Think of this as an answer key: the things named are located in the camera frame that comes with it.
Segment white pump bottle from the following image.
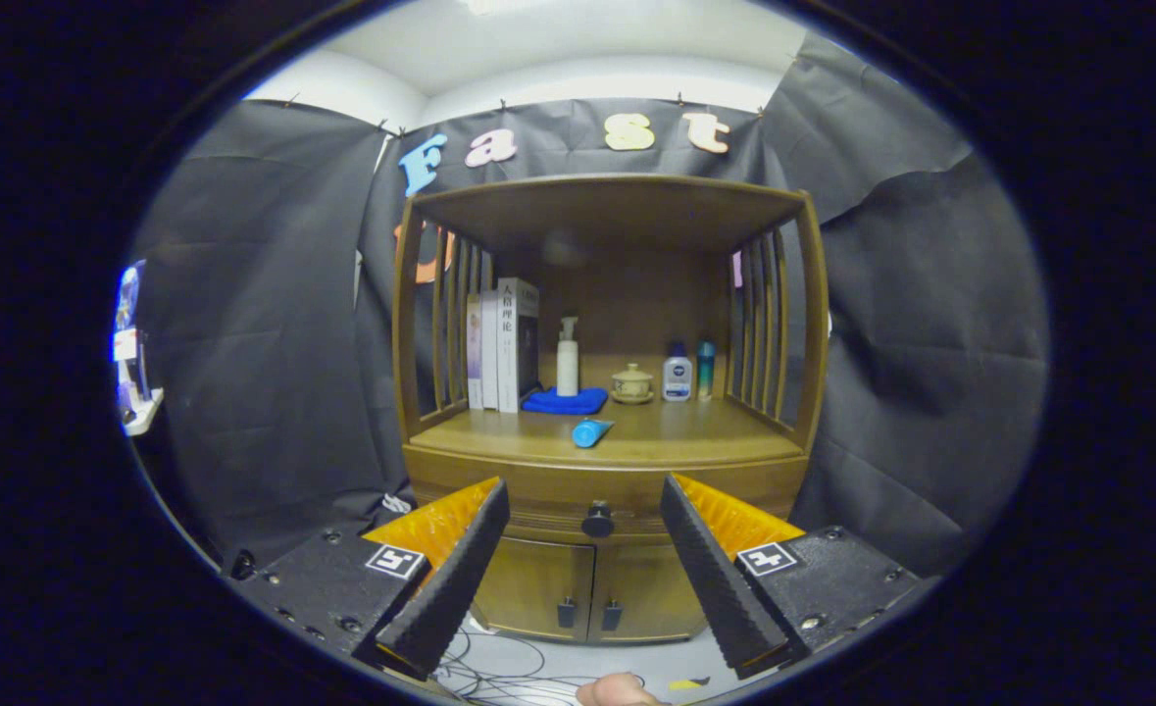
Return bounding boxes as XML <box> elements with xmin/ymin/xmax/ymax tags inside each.
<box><xmin>556</xmin><ymin>316</ymin><xmax>580</xmax><ymax>398</ymax></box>

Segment wooden drawer with black knob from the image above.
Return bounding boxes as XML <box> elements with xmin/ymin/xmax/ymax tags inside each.
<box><xmin>406</xmin><ymin>469</ymin><xmax>810</xmax><ymax>542</ymax></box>

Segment brown wooden cabinet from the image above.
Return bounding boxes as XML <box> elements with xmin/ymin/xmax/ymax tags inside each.
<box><xmin>391</xmin><ymin>175</ymin><xmax>830</xmax><ymax>646</ymax></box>

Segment wooden countertop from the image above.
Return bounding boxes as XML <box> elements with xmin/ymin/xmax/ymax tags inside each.
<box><xmin>406</xmin><ymin>358</ymin><xmax>806</xmax><ymax>470</ymax></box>

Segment thick white and black book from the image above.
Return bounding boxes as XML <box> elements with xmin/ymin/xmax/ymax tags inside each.
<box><xmin>496</xmin><ymin>277</ymin><xmax>541</xmax><ymax>414</ymax></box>

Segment thin purple book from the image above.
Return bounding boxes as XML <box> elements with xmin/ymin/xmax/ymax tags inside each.
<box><xmin>466</xmin><ymin>294</ymin><xmax>484</xmax><ymax>411</ymax></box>

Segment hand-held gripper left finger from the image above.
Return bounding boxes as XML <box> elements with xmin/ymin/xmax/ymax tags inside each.
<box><xmin>229</xmin><ymin>477</ymin><xmax>512</xmax><ymax>682</ymax></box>

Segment white lotion bottle blue cap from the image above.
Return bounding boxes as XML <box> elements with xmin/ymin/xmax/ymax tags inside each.
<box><xmin>662</xmin><ymin>341</ymin><xmax>693</xmax><ymax>403</ymax></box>

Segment black floor cables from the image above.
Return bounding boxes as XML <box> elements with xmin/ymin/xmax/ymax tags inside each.
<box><xmin>435</xmin><ymin>628</ymin><xmax>598</xmax><ymax>706</ymax></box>

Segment beige lidded teacup with saucer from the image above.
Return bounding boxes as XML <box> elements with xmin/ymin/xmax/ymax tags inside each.
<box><xmin>610</xmin><ymin>363</ymin><xmax>655</xmax><ymax>405</ymax></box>

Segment thin white book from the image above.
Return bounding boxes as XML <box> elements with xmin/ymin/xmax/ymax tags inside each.
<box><xmin>479</xmin><ymin>290</ymin><xmax>500</xmax><ymax>411</ymax></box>

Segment blue folded cloth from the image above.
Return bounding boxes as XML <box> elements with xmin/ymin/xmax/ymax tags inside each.
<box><xmin>522</xmin><ymin>386</ymin><xmax>610</xmax><ymax>416</ymax></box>

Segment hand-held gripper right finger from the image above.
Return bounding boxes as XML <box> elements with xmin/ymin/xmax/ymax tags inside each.
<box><xmin>658</xmin><ymin>473</ymin><xmax>924</xmax><ymax>681</ymax></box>

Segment wooden cabinet door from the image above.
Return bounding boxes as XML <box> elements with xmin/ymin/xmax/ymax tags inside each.
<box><xmin>592</xmin><ymin>541</ymin><xmax>711</xmax><ymax>643</ymax></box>
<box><xmin>470</xmin><ymin>537</ymin><xmax>598</xmax><ymax>643</ymax></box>

